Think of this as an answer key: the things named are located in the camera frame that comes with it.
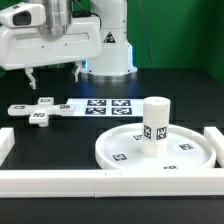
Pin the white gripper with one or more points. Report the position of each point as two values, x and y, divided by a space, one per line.
26 48

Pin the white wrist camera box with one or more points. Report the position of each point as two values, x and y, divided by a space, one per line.
23 15

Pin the white fence bar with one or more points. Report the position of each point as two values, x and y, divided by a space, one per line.
110 183
216 140
7 141

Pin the white right fence bar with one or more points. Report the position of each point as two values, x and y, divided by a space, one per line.
216 140

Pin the white front fence bar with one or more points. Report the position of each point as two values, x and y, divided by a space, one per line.
110 183

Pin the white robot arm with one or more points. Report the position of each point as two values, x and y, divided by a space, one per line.
116 58

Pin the white marker sheet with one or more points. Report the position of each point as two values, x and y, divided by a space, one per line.
107 107

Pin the white left fence bar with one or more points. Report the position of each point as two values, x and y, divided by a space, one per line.
7 141

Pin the white round table top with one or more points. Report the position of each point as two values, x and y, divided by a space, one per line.
121 148

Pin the white cross-shaped table base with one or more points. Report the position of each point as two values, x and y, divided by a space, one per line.
40 112

